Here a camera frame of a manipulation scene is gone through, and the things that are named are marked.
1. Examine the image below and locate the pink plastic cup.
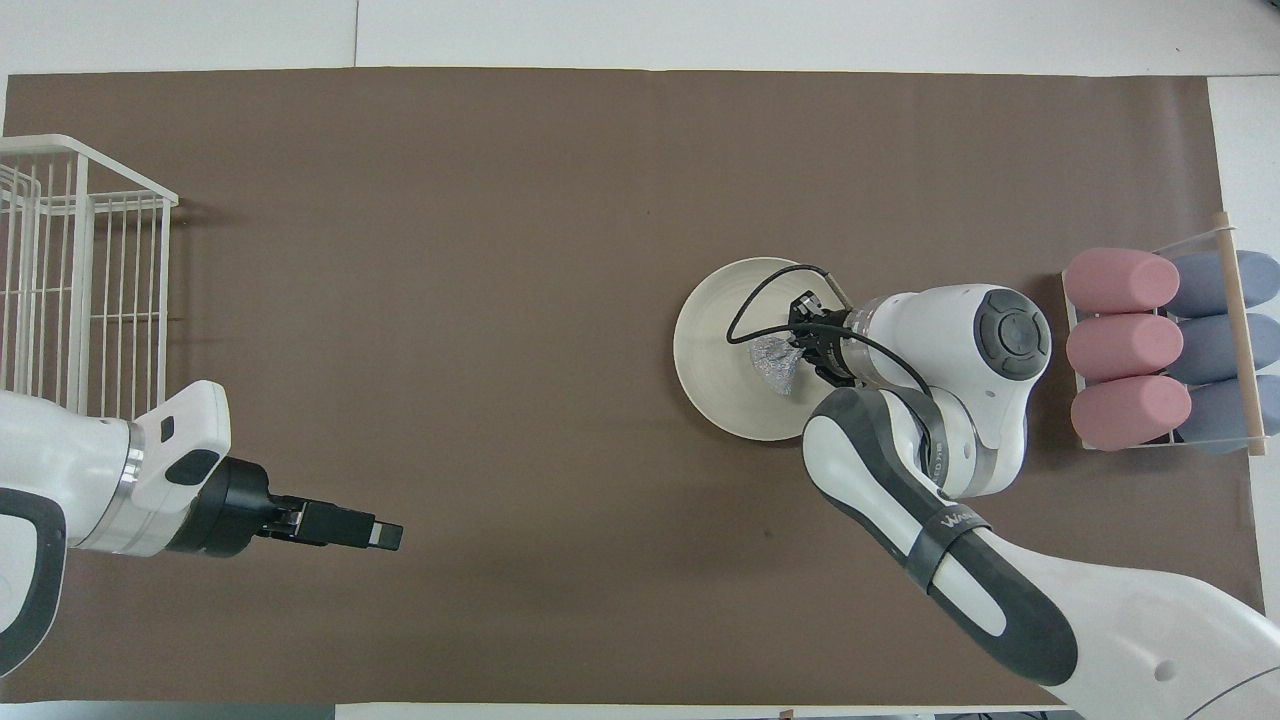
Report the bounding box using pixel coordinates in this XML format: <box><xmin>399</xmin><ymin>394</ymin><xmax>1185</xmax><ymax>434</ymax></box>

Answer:
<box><xmin>1065</xmin><ymin>313</ymin><xmax>1185</xmax><ymax>382</ymax></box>
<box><xmin>1063</xmin><ymin>248</ymin><xmax>1181</xmax><ymax>314</ymax></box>
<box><xmin>1070</xmin><ymin>375</ymin><xmax>1193</xmax><ymax>452</ymax></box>

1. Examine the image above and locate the blue plastic cup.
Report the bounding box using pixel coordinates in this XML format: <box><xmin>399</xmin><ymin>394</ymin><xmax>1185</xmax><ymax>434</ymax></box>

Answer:
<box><xmin>1165</xmin><ymin>375</ymin><xmax>1280</xmax><ymax>456</ymax></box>
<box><xmin>1165</xmin><ymin>250</ymin><xmax>1280</xmax><ymax>319</ymax></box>
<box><xmin>1170</xmin><ymin>313</ymin><xmax>1280</xmax><ymax>385</ymax></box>

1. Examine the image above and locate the cup rack with wooden bar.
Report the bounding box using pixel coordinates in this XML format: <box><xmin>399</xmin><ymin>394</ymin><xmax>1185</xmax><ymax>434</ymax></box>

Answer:
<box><xmin>1060</xmin><ymin>210</ymin><xmax>1273</xmax><ymax>459</ymax></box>

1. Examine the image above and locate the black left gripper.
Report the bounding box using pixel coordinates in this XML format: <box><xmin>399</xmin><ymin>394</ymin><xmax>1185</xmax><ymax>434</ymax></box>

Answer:
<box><xmin>165</xmin><ymin>457</ymin><xmax>404</xmax><ymax>558</ymax></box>

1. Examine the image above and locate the white wire dish rack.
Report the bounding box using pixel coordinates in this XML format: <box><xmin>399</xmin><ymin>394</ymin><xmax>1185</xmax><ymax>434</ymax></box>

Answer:
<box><xmin>0</xmin><ymin>134</ymin><xmax>179</xmax><ymax>421</ymax></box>

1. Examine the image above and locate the cream round plate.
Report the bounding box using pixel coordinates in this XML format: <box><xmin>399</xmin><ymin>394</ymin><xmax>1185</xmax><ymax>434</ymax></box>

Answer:
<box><xmin>672</xmin><ymin>257</ymin><xmax>853</xmax><ymax>442</ymax></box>

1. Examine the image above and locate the brown table mat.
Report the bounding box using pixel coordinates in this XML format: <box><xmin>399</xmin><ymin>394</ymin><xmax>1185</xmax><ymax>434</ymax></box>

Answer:
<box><xmin>0</xmin><ymin>67</ymin><xmax>1266</xmax><ymax>706</ymax></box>

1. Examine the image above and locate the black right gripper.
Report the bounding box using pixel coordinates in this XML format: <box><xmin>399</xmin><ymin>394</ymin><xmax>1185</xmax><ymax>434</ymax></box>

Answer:
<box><xmin>787</xmin><ymin>290</ymin><xmax>861</xmax><ymax>388</ymax></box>

